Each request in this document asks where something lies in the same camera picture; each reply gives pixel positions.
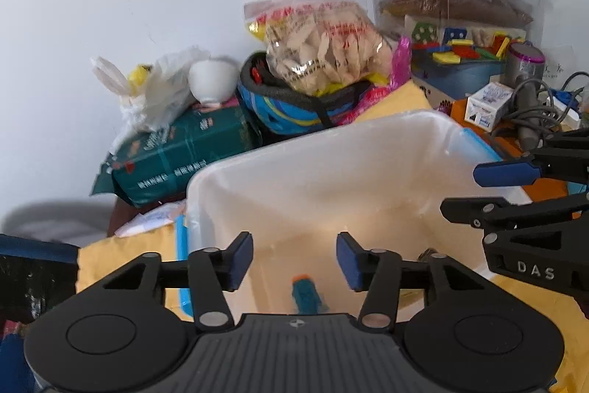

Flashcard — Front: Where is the grey purple hair dryer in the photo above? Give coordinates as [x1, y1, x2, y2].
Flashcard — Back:
[506, 42, 553, 150]

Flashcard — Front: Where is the clear plastic box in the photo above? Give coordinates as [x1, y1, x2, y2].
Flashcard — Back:
[368, 0, 543, 48]

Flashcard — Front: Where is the white bowl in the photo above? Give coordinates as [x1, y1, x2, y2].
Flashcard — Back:
[188, 57, 240, 106]

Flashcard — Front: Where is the white plastic bag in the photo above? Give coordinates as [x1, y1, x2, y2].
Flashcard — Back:
[91, 45, 212, 154]

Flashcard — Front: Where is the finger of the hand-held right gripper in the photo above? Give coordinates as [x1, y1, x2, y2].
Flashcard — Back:
[473, 128, 589, 187]
[440, 192, 589, 297]

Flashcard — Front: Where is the clear bag of snacks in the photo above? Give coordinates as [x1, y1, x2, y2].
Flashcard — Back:
[244, 0, 399, 97]

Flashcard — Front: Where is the orange box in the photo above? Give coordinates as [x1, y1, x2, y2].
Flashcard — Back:
[448, 98, 581, 219]

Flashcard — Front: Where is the white power strip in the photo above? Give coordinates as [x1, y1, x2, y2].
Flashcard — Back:
[543, 89, 585, 129]

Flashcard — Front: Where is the yellow cloth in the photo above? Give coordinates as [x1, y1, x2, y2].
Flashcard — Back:
[76, 80, 589, 393]

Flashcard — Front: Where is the white paper packet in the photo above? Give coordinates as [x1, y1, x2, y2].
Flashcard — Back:
[114, 200, 187, 237]

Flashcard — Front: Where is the blue orange toy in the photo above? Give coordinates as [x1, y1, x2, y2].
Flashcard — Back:
[291, 273, 329, 315]

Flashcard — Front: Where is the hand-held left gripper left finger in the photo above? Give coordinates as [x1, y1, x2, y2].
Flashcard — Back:
[96, 232, 255, 331]

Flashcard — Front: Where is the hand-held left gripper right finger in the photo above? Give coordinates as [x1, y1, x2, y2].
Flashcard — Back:
[336, 232, 493, 331]

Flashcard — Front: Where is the green tissue pack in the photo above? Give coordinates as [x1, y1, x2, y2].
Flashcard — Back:
[89, 103, 263, 210]

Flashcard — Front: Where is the pink plastic wrapper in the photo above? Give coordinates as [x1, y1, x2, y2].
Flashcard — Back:
[341, 36, 412, 127]

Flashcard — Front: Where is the small white blue carton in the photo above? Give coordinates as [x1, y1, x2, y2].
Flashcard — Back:
[465, 81, 514, 131]

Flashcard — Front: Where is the white plastic storage bin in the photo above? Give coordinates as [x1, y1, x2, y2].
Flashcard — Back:
[176, 110, 537, 324]

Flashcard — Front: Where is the blue bicycle helmet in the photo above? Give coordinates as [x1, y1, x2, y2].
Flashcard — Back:
[237, 51, 382, 136]

